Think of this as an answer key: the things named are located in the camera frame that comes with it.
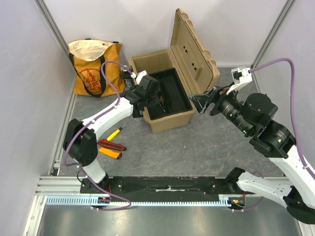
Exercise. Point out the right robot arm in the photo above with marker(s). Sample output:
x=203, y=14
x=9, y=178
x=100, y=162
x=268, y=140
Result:
x=271, y=139

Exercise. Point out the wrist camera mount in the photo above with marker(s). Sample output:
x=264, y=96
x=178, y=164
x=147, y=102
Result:
x=138, y=77
x=241, y=77

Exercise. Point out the black tool tray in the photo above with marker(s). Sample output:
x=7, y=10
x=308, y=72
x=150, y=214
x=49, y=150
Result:
x=172, y=93

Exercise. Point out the energy drink can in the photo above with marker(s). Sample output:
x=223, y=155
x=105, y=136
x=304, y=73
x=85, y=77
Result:
x=127, y=78

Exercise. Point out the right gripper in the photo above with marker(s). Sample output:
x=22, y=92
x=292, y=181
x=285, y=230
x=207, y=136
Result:
x=216, y=103

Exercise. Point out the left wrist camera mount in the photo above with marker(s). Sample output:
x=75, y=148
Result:
x=138, y=77

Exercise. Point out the yellow tote bag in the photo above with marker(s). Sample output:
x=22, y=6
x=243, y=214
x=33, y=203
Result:
x=95, y=63

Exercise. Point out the slotted cable duct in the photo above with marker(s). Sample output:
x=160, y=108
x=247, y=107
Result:
x=104, y=201

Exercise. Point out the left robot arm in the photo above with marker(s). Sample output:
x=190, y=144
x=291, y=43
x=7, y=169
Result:
x=81, y=137

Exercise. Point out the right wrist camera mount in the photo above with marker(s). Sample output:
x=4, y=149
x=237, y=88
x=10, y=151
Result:
x=241, y=77

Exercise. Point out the yellow utility knife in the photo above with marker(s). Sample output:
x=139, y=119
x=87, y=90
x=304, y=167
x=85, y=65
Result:
x=110, y=153

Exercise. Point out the yellow handle screwdriver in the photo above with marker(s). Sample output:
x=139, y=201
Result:
x=116, y=132

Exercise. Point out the tan plastic tool box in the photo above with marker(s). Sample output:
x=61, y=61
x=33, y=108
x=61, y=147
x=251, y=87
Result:
x=185, y=68

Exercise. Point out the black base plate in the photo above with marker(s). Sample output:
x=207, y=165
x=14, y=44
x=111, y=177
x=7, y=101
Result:
x=124, y=185

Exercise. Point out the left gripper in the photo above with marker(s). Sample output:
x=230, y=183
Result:
x=154, y=100

